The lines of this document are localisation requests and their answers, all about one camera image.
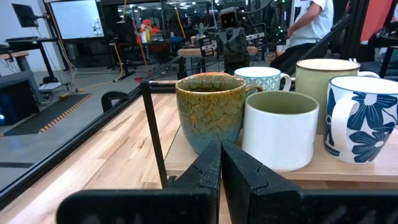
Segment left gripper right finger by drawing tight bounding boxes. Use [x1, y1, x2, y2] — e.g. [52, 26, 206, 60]
[221, 139, 398, 224]

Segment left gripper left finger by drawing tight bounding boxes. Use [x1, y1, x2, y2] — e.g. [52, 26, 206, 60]
[55, 139, 222, 224]

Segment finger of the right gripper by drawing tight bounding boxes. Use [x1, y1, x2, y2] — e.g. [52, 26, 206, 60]
[218, 42, 233, 63]
[232, 42, 249, 63]

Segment white mug teal tile pattern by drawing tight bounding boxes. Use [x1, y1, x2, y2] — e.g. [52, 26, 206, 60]
[233, 66, 292, 93]

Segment brown teal glazed mug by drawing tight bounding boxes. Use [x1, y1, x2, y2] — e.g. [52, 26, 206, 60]
[175, 72, 264, 156]

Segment white mug green inside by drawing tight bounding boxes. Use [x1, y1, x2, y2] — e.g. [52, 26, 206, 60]
[241, 90, 320, 173]

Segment white mug blue flowers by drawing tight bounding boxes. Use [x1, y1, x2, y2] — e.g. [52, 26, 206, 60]
[323, 75, 398, 165]

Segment small potted succulent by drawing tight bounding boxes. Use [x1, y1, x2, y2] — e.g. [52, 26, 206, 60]
[195, 22, 208, 38]

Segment wooden workshop table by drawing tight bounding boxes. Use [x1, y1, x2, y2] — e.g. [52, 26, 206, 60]
[177, 45, 259, 58]

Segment person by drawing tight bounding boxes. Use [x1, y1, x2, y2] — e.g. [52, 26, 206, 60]
[269, 0, 335, 69]
[136, 18, 170, 63]

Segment red pole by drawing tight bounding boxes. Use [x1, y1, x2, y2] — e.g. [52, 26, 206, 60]
[132, 18, 152, 82]

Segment orange red panel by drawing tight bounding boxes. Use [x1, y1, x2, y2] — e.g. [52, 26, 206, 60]
[360, 0, 394, 41]

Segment large whiteboard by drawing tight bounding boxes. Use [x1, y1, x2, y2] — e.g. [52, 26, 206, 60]
[49, 0, 105, 40]

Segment black mat orange striped edge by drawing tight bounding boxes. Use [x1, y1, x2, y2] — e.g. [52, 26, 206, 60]
[2, 93, 93, 138]

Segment black desk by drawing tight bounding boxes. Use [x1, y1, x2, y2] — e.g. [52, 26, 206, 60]
[4, 36, 58, 83]

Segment black computer case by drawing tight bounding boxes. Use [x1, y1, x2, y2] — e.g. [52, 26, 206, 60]
[0, 70, 40, 127]

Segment black monitor on stand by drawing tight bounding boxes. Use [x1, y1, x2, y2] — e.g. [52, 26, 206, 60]
[11, 2, 40, 29]

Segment wooden top desk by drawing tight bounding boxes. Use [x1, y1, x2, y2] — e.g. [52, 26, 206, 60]
[0, 50, 30, 75]

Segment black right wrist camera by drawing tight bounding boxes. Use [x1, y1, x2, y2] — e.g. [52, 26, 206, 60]
[218, 6, 241, 30]

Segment wooden shelf black metal frame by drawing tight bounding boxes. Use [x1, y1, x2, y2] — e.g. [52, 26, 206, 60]
[139, 79, 398, 190]

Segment yellow cable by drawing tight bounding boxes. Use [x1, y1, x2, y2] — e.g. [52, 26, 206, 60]
[46, 0, 128, 94]

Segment black metal table frame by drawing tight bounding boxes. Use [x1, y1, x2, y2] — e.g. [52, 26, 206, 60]
[0, 0, 373, 209]

